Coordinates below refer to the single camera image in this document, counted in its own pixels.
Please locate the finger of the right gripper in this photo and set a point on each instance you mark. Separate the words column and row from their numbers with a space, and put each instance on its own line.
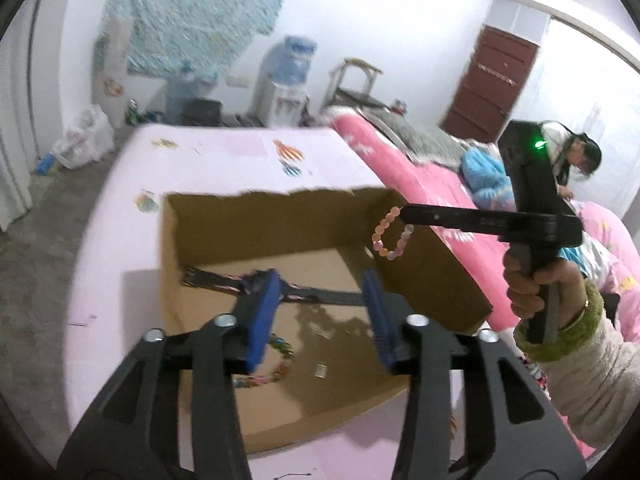
column 462, row 219

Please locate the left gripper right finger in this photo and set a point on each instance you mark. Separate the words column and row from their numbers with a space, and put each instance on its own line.
column 474, row 411

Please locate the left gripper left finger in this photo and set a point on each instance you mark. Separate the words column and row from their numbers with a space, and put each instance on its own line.
column 130, row 430

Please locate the gold loop charm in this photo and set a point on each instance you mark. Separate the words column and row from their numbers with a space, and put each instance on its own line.
column 324, row 332

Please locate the person right hand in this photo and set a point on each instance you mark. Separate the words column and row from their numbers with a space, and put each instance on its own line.
column 523, row 291

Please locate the person with black hair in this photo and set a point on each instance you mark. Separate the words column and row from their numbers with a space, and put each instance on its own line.
column 569, row 151

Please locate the grey patterned pillow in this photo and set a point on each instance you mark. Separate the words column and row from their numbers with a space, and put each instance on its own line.
column 419, row 144

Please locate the green fuzzy sleeve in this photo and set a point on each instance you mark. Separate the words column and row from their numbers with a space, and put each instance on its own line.
column 572, row 337

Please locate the dark red door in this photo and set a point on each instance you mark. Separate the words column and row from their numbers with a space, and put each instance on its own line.
column 499, row 67

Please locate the brown cardboard box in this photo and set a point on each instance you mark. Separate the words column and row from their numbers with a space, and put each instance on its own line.
column 318, row 238

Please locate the wooden chair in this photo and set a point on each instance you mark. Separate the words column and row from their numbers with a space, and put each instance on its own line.
column 351, row 84

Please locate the white water dispenser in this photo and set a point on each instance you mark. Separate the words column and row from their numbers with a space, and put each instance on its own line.
column 280, row 105

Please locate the blue water jug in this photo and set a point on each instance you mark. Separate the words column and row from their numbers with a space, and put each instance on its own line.
column 294, row 60

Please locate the white plastic bag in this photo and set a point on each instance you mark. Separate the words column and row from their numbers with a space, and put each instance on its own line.
column 88, row 139

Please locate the white curtain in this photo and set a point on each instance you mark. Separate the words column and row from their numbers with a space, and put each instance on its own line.
column 18, row 145

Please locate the black bin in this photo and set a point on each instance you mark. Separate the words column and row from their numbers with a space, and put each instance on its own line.
column 202, row 113

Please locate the clear empty water bottle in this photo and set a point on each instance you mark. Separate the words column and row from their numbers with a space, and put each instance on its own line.
column 181, row 88

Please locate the teal floral hanging cloth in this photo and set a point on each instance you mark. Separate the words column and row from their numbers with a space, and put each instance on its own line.
column 205, row 35

